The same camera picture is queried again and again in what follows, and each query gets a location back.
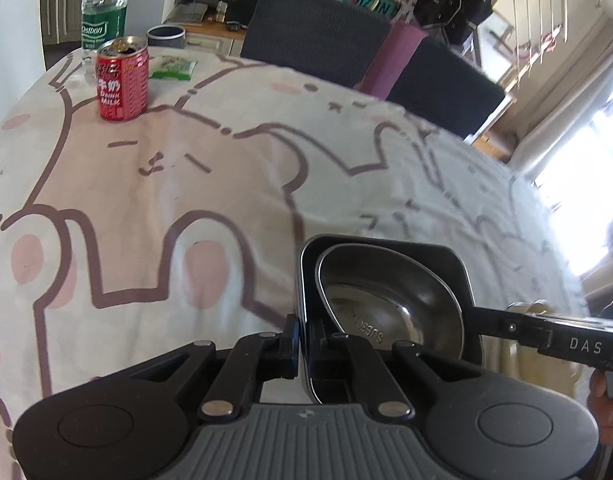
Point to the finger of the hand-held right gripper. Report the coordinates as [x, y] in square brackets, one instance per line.
[506, 327]

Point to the dark fabric chair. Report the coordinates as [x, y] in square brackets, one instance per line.
[311, 35]
[446, 90]

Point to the wooden side table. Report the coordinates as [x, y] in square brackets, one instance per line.
[211, 42]

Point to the rectangular stainless steel container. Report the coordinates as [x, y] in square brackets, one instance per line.
[436, 262]

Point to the person's right hand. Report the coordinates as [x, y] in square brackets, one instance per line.
[598, 410]

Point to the red drink can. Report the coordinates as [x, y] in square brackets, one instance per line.
[121, 85]

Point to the green lettered sign plate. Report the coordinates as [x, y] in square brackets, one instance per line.
[366, 2]

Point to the pink rolled mat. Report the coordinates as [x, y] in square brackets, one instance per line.
[394, 60]

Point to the beige curtain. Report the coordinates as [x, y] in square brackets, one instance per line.
[561, 110]

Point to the clear plastic water bottle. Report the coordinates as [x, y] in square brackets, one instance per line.
[104, 15]

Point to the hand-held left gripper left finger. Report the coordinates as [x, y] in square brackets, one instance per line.
[292, 345]

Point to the round stainless steel bowl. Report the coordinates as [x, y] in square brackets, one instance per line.
[386, 300]

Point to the dark round cup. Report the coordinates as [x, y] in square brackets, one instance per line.
[165, 35]

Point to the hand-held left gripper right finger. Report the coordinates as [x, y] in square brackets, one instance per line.
[316, 350]

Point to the clothes drying rack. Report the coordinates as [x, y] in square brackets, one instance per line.
[562, 10]

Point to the bear-print tablecloth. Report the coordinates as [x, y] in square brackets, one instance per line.
[186, 160]

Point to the green snack packet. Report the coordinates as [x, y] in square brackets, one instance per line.
[174, 67]

